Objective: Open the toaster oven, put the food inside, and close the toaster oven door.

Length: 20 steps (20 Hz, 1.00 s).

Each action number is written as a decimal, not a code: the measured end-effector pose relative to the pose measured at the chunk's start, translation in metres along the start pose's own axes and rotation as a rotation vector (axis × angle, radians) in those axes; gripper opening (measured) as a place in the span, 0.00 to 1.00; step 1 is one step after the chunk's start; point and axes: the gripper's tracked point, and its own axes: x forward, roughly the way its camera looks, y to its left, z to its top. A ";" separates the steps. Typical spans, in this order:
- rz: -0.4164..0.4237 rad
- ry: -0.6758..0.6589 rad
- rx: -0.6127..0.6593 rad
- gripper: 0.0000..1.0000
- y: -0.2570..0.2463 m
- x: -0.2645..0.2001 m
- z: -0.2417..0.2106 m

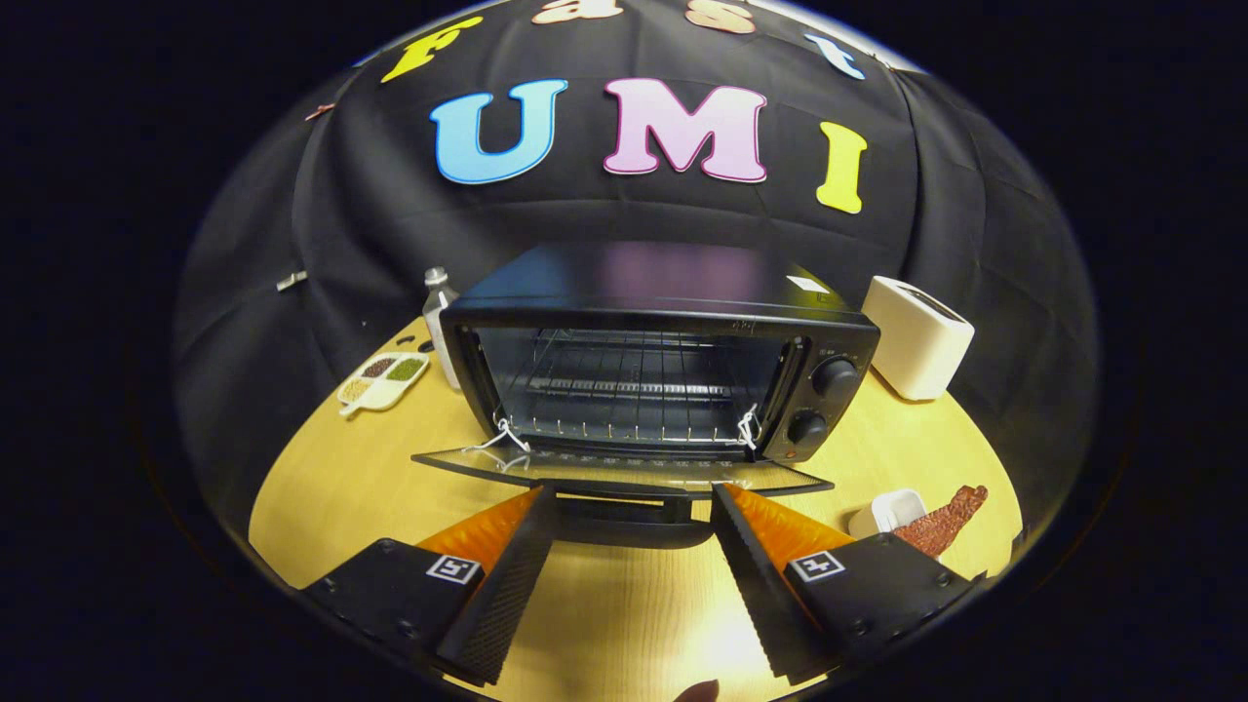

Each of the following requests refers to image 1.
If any black toaster oven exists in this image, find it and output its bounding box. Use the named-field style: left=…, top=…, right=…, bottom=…
left=411, top=241, right=881, bottom=549

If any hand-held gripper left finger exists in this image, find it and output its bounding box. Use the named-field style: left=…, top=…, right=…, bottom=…
left=300, top=485, right=559, bottom=686

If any clear plastic bottle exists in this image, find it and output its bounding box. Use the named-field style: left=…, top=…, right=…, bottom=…
left=422, top=266, right=464, bottom=393

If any small white dish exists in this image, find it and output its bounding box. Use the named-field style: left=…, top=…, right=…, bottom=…
left=846, top=488, right=929, bottom=540

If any cream white toaster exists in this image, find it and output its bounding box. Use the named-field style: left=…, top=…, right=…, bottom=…
left=862, top=276, right=976, bottom=402

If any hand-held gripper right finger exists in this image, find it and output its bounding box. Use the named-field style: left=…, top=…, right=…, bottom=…
left=709, top=482, right=988, bottom=685

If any reddish brown meat strip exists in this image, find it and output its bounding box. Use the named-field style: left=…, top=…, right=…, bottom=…
left=892, top=485, right=989, bottom=559

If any white divided seed tray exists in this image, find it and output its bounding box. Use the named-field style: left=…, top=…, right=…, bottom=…
left=336, top=351, right=431, bottom=418

